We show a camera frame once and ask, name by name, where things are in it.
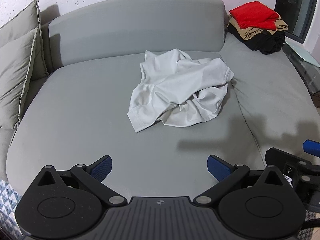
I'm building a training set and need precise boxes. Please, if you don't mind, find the large grey pillow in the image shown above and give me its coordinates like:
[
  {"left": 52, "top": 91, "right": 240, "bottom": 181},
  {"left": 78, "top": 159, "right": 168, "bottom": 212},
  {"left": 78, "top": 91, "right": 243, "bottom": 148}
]
[{"left": 0, "top": 0, "right": 50, "bottom": 81}]

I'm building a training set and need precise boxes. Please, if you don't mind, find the pale green paper sheet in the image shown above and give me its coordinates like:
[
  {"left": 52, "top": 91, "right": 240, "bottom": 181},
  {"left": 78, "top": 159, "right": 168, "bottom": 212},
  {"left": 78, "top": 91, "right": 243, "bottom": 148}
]
[{"left": 285, "top": 41, "right": 320, "bottom": 68}]

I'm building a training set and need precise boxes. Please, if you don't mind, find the black folded garment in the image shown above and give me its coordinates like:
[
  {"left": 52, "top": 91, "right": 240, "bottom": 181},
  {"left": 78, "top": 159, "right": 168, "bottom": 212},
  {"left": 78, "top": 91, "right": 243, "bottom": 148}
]
[{"left": 227, "top": 25, "right": 287, "bottom": 55}]

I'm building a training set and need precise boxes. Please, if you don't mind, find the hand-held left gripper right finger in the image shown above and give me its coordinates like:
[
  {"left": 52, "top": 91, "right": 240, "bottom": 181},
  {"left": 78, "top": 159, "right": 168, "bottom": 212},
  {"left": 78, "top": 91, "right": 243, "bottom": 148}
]
[{"left": 192, "top": 155, "right": 288, "bottom": 207}]

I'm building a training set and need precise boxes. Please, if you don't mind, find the houndstooth patterned rug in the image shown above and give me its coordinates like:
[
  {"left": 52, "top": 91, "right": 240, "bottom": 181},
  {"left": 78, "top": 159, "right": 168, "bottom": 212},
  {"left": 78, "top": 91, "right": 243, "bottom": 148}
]
[{"left": 285, "top": 176, "right": 320, "bottom": 240}]

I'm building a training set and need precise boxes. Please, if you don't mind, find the white t-shirt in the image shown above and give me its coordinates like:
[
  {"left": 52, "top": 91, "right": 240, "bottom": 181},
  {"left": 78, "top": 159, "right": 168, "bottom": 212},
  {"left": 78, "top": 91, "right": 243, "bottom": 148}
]
[{"left": 127, "top": 49, "right": 235, "bottom": 133}]

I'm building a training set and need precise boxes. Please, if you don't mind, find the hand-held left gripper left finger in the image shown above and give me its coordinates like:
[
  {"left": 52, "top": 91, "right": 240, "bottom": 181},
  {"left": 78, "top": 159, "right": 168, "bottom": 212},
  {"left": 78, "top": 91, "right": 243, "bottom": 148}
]
[{"left": 32, "top": 155, "right": 127, "bottom": 207}]

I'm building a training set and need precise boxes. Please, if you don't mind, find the dark framed window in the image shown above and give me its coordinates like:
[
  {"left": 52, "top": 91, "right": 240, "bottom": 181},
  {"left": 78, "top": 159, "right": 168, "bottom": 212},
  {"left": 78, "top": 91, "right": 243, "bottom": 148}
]
[{"left": 274, "top": 0, "right": 320, "bottom": 46}]

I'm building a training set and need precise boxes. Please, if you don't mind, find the blue white patterned cloth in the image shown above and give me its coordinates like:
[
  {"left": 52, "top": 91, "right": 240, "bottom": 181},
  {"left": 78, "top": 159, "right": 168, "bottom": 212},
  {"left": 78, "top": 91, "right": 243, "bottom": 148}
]
[{"left": 0, "top": 180, "right": 23, "bottom": 232}]

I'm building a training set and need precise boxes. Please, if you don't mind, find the tan folded garment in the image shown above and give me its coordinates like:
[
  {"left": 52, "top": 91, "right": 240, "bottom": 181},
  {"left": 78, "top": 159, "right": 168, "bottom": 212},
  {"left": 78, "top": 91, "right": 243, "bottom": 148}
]
[{"left": 227, "top": 14, "right": 289, "bottom": 41}]

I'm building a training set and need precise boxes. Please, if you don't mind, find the red folded garment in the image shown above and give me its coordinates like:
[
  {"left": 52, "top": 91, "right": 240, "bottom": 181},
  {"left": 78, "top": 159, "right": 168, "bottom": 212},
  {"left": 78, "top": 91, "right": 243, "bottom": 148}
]
[{"left": 229, "top": 2, "right": 279, "bottom": 30}]

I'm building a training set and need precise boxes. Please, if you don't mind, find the grey pillow with piping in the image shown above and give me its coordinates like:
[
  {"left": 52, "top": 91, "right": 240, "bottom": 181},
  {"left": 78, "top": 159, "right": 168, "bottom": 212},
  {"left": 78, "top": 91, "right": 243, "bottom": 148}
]
[{"left": 0, "top": 27, "right": 41, "bottom": 130}]

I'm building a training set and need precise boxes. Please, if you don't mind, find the glass side table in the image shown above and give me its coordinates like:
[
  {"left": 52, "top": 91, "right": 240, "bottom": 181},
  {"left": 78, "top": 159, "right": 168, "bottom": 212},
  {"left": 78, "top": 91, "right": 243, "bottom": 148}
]
[{"left": 282, "top": 36, "right": 320, "bottom": 94}]

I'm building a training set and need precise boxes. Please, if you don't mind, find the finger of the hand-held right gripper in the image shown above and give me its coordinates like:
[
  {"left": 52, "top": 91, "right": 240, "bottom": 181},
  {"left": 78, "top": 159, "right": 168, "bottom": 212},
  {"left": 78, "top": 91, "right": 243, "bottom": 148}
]
[
  {"left": 302, "top": 140, "right": 320, "bottom": 157},
  {"left": 264, "top": 147, "right": 320, "bottom": 178}
]

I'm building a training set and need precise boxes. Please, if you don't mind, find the grey sofa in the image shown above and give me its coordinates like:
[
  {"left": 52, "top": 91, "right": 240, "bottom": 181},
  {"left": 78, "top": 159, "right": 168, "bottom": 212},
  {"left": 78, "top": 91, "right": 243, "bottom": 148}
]
[{"left": 0, "top": 0, "right": 317, "bottom": 205}]

